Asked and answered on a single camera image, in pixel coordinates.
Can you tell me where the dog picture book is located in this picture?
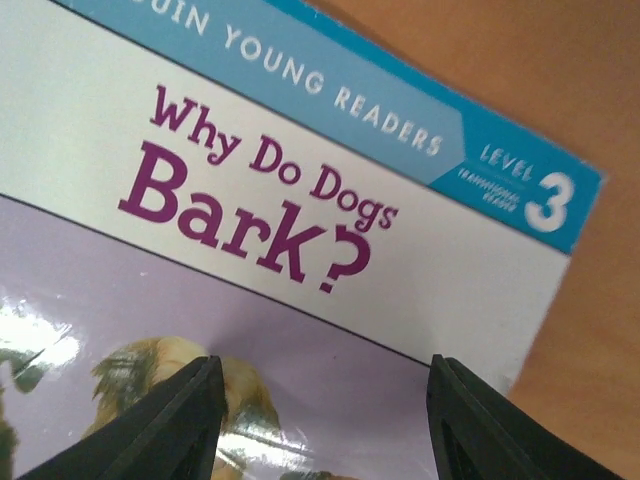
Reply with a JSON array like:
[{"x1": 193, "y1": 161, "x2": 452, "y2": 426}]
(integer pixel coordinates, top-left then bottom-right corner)
[{"x1": 1, "y1": 1, "x2": 603, "y2": 479}]

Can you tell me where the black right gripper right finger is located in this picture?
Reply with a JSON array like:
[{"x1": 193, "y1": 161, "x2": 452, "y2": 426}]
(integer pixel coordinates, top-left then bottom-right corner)
[{"x1": 427, "y1": 354, "x2": 619, "y2": 480}]

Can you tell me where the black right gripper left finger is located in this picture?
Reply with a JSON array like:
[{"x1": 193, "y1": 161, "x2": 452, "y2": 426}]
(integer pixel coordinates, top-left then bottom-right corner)
[{"x1": 21, "y1": 356, "x2": 225, "y2": 480}]

